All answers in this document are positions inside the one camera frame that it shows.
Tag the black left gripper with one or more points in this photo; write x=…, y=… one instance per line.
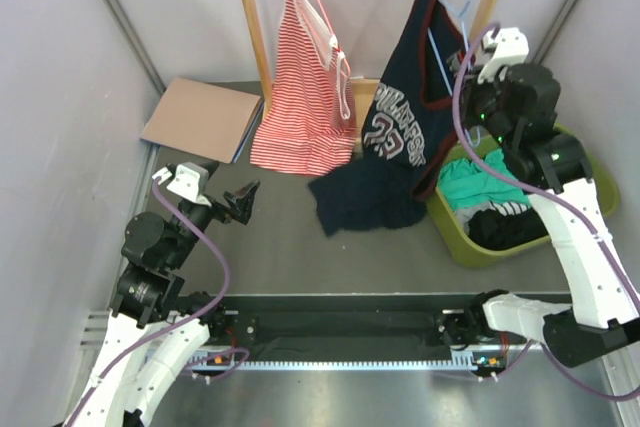
x=241, y=211

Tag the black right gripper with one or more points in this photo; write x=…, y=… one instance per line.
x=470, y=90

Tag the light blue wire hanger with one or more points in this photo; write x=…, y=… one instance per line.
x=460, y=14

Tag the navy maroon tank top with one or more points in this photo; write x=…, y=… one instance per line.
x=406, y=136

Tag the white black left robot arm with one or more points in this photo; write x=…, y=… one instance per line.
x=153, y=330

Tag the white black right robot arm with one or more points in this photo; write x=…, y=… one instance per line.
x=515, y=102

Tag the red white striped tank top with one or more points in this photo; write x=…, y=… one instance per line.
x=310, y=128

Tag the teal green garment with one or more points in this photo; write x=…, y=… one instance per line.
x=464, y=184

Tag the wooden clothes rack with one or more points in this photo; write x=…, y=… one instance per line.
x=363, y=89

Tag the black garment in basket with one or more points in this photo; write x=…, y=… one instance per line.
x=501, y=226

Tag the green laundry basket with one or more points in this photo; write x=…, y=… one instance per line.
x=461, y=247

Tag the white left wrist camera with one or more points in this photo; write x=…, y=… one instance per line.
x=188, y=180

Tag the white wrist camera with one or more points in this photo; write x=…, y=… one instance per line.
x=188, y=180
x=507, y=48

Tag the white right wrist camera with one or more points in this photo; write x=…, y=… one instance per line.
x=507, y=48

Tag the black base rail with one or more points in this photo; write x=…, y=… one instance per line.
x=344, y=328

